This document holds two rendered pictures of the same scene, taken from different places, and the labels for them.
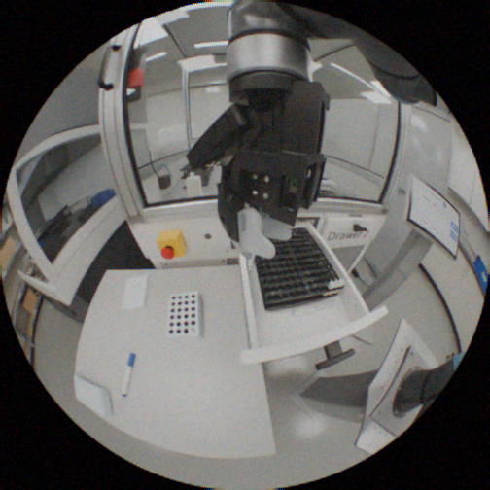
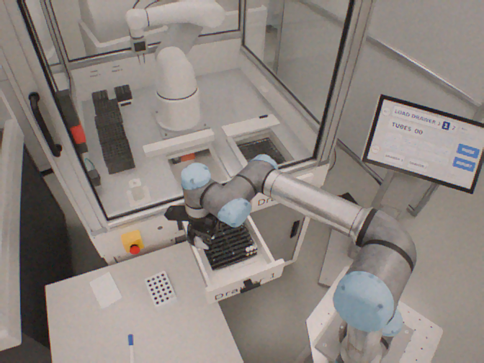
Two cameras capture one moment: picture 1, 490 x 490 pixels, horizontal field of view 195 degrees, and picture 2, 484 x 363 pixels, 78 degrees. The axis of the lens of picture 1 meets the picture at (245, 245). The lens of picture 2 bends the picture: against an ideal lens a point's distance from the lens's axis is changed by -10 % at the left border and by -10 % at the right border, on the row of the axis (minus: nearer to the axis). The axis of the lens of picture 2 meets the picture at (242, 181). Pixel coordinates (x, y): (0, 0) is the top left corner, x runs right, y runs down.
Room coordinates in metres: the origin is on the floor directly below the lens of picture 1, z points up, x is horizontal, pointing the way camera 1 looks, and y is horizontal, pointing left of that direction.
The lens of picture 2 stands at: (-0.43, 0.06, 1.95)
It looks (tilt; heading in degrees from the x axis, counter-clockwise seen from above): 48 degrees down; 341
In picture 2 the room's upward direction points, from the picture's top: 3 degrees clockwise
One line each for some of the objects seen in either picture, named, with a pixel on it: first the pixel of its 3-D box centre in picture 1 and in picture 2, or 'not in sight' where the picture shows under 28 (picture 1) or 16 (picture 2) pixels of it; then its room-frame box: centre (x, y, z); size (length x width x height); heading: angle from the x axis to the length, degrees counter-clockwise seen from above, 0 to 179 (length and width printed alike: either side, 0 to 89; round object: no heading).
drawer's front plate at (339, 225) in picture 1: (350, 230); (281, 191); (0.39, -0.41, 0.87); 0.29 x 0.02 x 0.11; 96
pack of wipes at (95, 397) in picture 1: (90, 395); not in sight; (-0.22, 0.42, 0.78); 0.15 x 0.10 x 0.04; 103
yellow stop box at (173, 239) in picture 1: (170, 244); (132, 242); (0.30, 0.22, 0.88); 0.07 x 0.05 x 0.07; 96
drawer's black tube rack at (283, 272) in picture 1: (290, 263); (223, 238); (0.23, -0.11, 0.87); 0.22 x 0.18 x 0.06; 6
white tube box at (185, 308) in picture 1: (185, 315); (160, 290); (0.12, 0.16, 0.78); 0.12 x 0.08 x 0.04; 12
